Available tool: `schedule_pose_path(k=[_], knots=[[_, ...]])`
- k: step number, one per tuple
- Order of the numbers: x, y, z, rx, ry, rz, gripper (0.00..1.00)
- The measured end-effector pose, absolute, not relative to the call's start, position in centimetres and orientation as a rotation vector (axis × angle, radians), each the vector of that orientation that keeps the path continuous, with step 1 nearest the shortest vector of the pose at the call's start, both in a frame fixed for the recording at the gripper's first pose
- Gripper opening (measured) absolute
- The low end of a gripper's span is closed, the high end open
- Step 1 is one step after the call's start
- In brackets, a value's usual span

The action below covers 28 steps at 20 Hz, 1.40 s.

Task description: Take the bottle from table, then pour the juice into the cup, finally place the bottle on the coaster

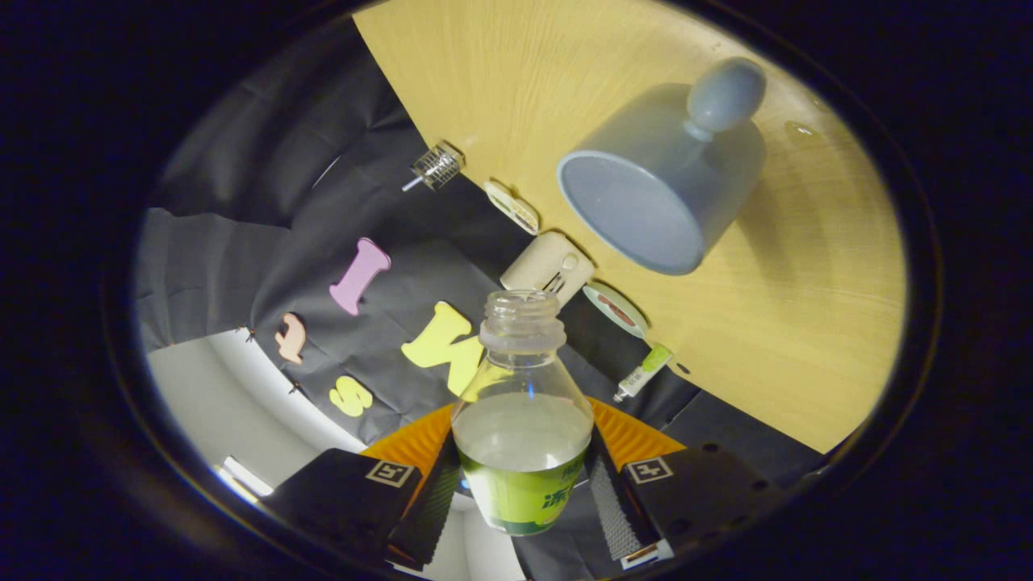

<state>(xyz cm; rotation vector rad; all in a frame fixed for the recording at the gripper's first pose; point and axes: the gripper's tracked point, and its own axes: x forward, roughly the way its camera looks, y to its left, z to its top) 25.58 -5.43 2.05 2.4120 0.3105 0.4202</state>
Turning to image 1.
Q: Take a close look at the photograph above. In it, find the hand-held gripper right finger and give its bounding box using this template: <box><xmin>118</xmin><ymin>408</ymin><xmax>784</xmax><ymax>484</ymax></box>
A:
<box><xmin>583</xmin><ymin>397</ymin><xmax>780</xmax><ymax>572</ymax></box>

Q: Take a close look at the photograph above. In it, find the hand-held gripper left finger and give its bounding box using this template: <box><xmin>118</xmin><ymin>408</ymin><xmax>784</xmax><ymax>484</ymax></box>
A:
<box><xmin>262</xmin><ymin>402</ymin><xmax>462</xmax><ymax>574</ymax></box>

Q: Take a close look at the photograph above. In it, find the green label juice bottle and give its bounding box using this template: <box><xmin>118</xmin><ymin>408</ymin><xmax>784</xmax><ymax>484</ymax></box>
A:
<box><xmin>450</xmin><ymin>289</ymin><xmax>596</xmax><ymax>537</ymax></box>

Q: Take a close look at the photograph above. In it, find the pale blue cup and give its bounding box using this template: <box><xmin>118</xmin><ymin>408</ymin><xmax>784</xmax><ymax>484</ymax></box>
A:
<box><xmin>556</xmin><ymin>56</ymin><xmax>768</xmax><ymax>276</ymax></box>

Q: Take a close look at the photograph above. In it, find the capped white green bottle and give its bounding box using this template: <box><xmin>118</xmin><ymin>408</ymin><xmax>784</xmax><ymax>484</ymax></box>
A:
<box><xmin>613</xmin><ymin>343</ymin><xmax>674</xmax><ymax>403</ymax></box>

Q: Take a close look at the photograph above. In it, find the long ceiling light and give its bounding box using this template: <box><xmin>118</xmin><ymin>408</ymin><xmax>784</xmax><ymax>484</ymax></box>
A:
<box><xmin>216</xmin><ymin>456</ymin><xmax>275</xmax><ymax>505</ymax></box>

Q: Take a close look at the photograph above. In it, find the brown meat piece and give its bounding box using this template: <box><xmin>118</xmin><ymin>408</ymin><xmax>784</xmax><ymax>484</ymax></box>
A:
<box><xmin>597</xmin><ymin>295</ymin><xmax>638</xmax><ymax>328</ymax></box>

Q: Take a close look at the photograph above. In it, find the wooden table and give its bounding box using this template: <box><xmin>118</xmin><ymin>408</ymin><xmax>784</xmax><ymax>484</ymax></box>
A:
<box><xmin>353</xmin><ymin>0</ymin><xmax>909</xmax><ymax>454</ymax></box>

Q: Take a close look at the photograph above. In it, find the pale green plate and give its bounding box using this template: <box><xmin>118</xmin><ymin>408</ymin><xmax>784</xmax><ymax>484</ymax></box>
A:
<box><xmin>582</xmin><ymin>281</ymin><xmax>649</xmax><ymax>340</ymax></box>

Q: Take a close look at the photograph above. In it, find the cream toaster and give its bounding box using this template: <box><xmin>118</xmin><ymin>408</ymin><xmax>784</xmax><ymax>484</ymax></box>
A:
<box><xmin>500</xmin><ymin>231</ymin><xmax>596</xmax><ymax>307</ymax></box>

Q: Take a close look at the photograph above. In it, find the white divided tray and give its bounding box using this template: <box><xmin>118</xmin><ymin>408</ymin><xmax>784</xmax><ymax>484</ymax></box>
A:
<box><xmin>483</xmin><ymin>180</ymin><xmax>540</xmax><ymax>236</ymax></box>

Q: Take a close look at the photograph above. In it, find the wire mesh holder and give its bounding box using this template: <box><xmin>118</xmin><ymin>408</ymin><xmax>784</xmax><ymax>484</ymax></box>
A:
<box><xmin>410</xmin><ymin>140</ymin><xmax>466</xmax><ymax>191</ymax></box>

